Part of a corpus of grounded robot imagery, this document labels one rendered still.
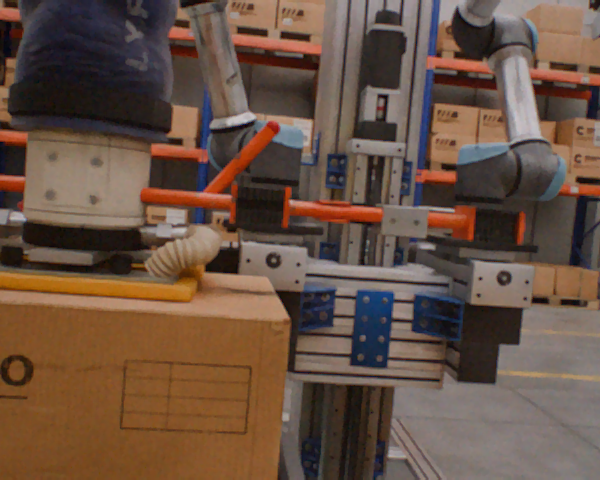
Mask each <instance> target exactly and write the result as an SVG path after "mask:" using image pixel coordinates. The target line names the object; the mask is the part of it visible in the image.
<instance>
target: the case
mask: <svg viewBox="0 0 600 480"><path fill-rule="evenodd" d="M290 327H291V320H290V318H289V315H288V313H287V311H286V310H285V308H284V306H282V304H281V302H280V301H279V299H278V296H277V294H276V292H275V291H274V289H273V287H272V285H271V283H270V282H269V280H268V277H263V276H249V275H234V274H219V273H204V274H203V276H202V278H201V281H200V282H199V283H197V290H196V292H195V294H194V296H193V299H192V301H190V302H188V303H186V302H171V301H157V300H142V299H127V297H112V296H97V295H83V294H68V293H52V292H37V291H22V290H8V289H0V480H277V473H278V460H279V449H280V436H281V424H282V412H284V400H285V387H286V376H287V363H288V351H289V339H290Z"/></svg>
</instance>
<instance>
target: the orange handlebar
mask: <svg viewBox="0 0 600 480"><path fill-rule="evenodd" d="M25 186H26V177H16V176H3V175H0V191H7V192H19V193H25ZM140 199H141V201H142V202H144V203H157V204H169V205H181V207H194V208H206V209H219V210H231V199H232V195H220V194H207V193H196V192H183V191H171V190H159V189H147V187H143V189H142V191H141V193H140ZM317 202H319V203H317ZM329 203H331V204H329ZM342 204H344V205H342ZM289 215H293V216H306V217H313V219H315V220H319V222H325V221H332V222H337V223H340V225H343V223H344V222H345V223H351V221H350V220H355V221H368V222H381V220H382V218H383V216H384V215H383V212H382V209H378V208H366V207H353V205H352V203H350V202H346V201H345V200H340V202H339V201H327V199H325V198H322V199H321V200H314V202H305V201H293V200H290V209H289ZM465 226H466V217H465V216H462V215H451V214H439V213H428V218H427V227H430V228H443V229H456V230H464V229H465Z"/></svg>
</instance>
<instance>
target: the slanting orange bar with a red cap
mask: <svg viewBox="0 0 600 480"><path fill-rule="evenodd" d="M279 131H280V125H279V123H278V122H276V121H274V120H271V121H269V122H267V124H266V125H264V126H263V127H262V129H261V130H260V131H259V132H258V134H257V135H256V136H255V137H254V138H253V139H252V140H251V141H250V142H249V144H248V145H247V146H245V147H244V148H243V149H242V150H241V152H240V153H239V154H238V155H237V156H236V157H235V159H234V160H233V161H232V162H231V163H230V164H229V165H227V166H226V167H225V168H224V170H223V171H222V172H221V174H220V175H219V176H218V177H217V178H216V179H215V180H214V181H213V182H212V183H211V184H210V185H208V186H207V189H206V190H205V191H204V192H203V193H207V194H220V195H221V194H222V193H223V192H224V191H225V190H226V189H227V186H229V185H230V184H231V183H232V182H233V181H234V180H235V179H236V178H237V177H238V176H239V175H240V174H241V172H242V171H243V170H244V168H245V167H247V166H248V165H249V164H250V163H251V162H252V161H253V160H254V159H255V157H256V156H257V155H258V154H259V153H260V152H261V150H262V149H263V148H264V147H266V146H267V145H268V144H269V142H270V141H271V140H272V139H273V138H274V137H275V136H276V135H278V134H279Z"/></svg>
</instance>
